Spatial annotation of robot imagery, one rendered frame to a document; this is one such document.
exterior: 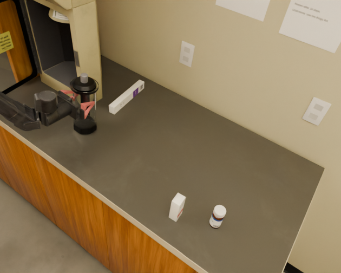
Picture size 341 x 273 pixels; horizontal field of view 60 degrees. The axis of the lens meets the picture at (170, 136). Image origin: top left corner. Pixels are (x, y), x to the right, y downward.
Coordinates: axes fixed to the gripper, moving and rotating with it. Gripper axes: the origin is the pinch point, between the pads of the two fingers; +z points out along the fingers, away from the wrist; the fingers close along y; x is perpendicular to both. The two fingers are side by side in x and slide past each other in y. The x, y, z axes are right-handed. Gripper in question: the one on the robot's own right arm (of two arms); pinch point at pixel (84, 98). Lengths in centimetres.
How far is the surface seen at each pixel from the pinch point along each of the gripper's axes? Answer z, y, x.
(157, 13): 49, 4, -23
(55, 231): -11, 17, 112
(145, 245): -16, -50, 35
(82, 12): 9.8, 11.2, -28.7
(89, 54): 12.8, 10.4, -10.6
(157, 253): -16, -56, 34
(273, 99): 51, -61, -9
